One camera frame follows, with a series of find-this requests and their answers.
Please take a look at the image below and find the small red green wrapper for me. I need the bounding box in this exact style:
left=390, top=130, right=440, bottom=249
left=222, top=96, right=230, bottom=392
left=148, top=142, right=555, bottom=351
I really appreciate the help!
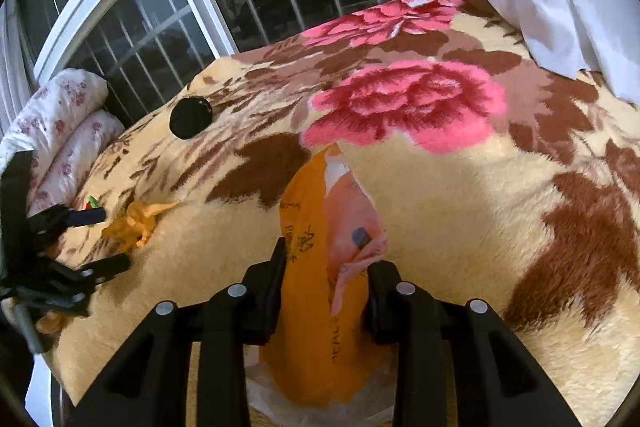
left=85, top=196, right=102, bottom=210

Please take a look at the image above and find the crumpled orange wrapper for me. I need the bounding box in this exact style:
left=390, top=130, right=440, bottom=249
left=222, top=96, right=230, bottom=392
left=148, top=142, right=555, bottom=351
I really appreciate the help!
left=101, top=200, right=178, bottom=253

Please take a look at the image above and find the folded pink floral quilt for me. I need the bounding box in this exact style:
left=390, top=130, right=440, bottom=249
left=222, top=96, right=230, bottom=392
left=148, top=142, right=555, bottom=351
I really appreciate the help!
left=1, top=68, right=124, bottom=216

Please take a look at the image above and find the pink left curtain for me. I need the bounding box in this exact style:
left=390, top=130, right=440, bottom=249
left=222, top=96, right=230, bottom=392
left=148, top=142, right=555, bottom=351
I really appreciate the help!
left=0, top=0, right=34, bottom=135

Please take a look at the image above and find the black round lid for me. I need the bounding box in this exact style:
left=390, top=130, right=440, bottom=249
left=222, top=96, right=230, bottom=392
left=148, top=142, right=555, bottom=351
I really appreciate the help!
left=169, top=96, right=214, bottom=140

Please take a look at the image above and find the floral plush bed blanket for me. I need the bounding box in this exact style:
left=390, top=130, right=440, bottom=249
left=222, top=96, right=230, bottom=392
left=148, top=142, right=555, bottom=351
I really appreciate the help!
left=48, top=0, right=639, bottom=426

